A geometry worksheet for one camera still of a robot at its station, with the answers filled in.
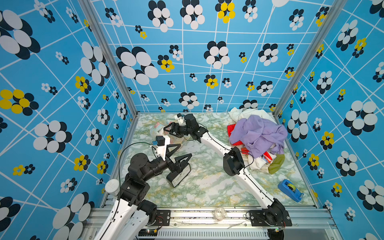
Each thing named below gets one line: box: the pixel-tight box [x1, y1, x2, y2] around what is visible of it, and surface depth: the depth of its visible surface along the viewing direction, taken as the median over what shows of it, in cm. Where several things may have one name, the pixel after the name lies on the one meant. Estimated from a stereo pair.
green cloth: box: [268, 154, 285, 175], surface depth 91 cm
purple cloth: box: [229, 114, 288, 159], surface depth 91 cm
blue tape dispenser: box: [277, 179, 305, 203], surface depth 80 cm
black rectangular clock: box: [166, 162, 191, 188], surface depth 83 cm
